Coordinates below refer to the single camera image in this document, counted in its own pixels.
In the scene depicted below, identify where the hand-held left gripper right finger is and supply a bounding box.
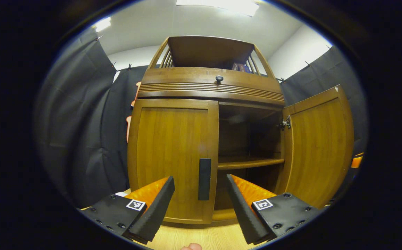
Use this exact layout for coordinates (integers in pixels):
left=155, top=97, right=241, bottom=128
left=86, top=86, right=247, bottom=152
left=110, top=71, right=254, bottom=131
left=225, top=174, right=323, bottom=245

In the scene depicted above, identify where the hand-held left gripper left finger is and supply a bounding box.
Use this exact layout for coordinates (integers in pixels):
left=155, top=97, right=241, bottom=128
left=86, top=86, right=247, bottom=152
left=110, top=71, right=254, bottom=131
left=79, top=176, right=176, bottom=245

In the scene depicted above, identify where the wooden shoe cabinet door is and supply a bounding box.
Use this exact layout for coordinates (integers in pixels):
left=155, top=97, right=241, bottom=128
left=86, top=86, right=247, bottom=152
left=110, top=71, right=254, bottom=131
left=127, top=98, right=219, bottom=224
left=274, top=84, right=355, bottom=209

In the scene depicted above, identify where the black door handle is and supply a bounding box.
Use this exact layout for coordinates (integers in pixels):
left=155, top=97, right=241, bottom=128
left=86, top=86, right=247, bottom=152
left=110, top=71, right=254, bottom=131
left=198, top=158, right=212, bottom=201

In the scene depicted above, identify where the wooden double-door shoe cabinet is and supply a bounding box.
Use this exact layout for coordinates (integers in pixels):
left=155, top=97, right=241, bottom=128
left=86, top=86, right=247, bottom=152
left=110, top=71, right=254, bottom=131
left=126, top=35, right=356, bottom=225

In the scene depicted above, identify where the wooden cabinet drawer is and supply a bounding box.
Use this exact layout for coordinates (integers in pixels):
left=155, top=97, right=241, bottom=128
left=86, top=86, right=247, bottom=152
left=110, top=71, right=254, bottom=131
left=139, top=67, right=285, bottom=105

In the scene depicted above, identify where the wooden inner shelf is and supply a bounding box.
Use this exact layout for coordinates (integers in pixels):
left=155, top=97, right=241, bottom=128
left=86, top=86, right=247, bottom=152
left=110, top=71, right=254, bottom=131
left=218, top=156, right=285, bottom=170

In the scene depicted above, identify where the black backdrop cloth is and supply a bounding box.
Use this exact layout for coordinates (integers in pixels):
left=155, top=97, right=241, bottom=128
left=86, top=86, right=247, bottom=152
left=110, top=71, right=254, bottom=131
left=34, top=30, right=368, bottom=209

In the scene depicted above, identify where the small ceiling light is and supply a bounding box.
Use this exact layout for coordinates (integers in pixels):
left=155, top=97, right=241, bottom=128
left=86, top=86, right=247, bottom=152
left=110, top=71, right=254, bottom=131
left=93, top=17, right=112, bottom=32

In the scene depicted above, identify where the large ceiling light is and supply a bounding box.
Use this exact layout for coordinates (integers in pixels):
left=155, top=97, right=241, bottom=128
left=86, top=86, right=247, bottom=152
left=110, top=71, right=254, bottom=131
left=176, top=0, right=260, bottom=17

